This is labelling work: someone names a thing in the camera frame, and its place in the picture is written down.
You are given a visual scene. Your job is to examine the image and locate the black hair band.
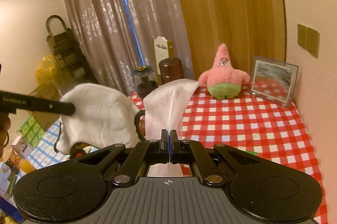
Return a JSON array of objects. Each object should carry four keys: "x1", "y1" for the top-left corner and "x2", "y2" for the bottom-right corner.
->
[{"x1": 134, "y1": 110, "x2": 146, "y2": 141}]

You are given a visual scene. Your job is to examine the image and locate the clear plastic mask bag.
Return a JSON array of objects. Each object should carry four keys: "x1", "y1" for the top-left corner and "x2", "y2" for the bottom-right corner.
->
[{"x1": 143, "y1": 78, "x2": 200, "y2": 178}]

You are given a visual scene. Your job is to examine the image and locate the white face mask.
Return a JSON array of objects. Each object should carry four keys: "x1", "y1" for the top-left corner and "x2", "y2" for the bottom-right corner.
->
[{"x1": 54, "y1": 84, "x2": 140, "y2": 155}]

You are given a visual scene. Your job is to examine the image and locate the person's left hand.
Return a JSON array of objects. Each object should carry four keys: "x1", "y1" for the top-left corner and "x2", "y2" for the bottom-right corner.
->
[{"x1": 0, "y1": 113, "x2": 11, "y2": 157}]

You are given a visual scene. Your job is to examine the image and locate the green tissue packs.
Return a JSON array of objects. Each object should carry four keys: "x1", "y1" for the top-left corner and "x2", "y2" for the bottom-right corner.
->
[{"x1": 18, "y1": 115, "x2": 45, "y2": 149}]

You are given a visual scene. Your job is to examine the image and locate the stacked cardboard boxes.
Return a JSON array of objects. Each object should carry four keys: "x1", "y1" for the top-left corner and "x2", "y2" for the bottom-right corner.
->
[{"x1": 27, "y1": 81, "x2": 63, "y2": 131}]

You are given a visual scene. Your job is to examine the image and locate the yellow plastic bag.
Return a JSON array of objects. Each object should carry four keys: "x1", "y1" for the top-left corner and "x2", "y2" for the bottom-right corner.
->
[{"x1": 35, "y1": 54, "x2": 61, "y2": 88}]

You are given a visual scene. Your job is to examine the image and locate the blue white checkered cloth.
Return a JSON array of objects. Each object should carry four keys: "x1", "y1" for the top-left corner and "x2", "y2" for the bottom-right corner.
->
[{"x1": 24, "y1": 118, "x2": 101, "y2": 170}]

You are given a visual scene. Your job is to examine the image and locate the orange juice bottle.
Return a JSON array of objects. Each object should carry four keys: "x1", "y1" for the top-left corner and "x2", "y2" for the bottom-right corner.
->
[{"x1": 15, "y1": 155, "x2": 35, "y2": 174}]

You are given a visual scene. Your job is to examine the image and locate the glass jar with dark base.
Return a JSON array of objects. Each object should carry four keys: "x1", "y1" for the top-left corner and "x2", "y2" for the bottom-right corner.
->
[{"x1": 132, "y1": 65, "x2": 158, "y2": 99}]

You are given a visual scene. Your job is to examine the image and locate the black folding ladder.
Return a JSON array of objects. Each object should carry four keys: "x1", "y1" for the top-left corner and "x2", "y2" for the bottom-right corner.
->
[{"x1": 46, "y1": 15, "x2": 98, "y2": 85}]

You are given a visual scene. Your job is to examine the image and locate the pink starfish plush toy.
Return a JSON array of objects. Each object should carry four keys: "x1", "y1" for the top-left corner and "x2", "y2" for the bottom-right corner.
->
[{"x1": 198, "y1": 43, "x2": 250, "y2": 100}]

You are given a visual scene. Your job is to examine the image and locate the brown cylindrical canister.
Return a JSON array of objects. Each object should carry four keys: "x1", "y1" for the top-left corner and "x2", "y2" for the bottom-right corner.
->
[{"x1": 159, "y1": 57, "x2": 184, "y2": 84}]

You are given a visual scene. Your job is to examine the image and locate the red white checkered tablecloth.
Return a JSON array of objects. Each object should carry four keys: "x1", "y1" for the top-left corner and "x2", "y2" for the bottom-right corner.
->
[{"x1": 127, "y1": 81, "x2": 329, "y2": 223}]

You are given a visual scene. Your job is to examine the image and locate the white wooden chair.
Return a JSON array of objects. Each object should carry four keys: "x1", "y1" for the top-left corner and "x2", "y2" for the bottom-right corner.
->
[{"x1": 153, "y1": 37, "x2": 174, "y2": 75}]

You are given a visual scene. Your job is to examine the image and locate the beige patterned curtain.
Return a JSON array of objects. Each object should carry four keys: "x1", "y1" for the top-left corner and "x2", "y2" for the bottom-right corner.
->
[{"x1": 64, "y1": 0, "x2": 194, "y2": 94}]

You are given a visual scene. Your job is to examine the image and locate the brown wooden door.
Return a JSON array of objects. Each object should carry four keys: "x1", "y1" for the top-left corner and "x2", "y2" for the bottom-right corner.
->
[{"x1": 180, "y1": 0, "x2": 286, "y2": 76}]

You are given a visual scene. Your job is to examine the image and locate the acrylic picture frame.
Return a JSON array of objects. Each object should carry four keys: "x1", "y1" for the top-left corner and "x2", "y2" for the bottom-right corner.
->
[{"x1": 250, "y1": 56, "x2": 299, "y2": 107}]

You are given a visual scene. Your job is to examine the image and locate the double wall socket plate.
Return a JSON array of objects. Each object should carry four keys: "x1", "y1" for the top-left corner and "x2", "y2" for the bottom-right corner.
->
[{"x1": 298, "y1": 24, "x2": 320, "y2": 58}]

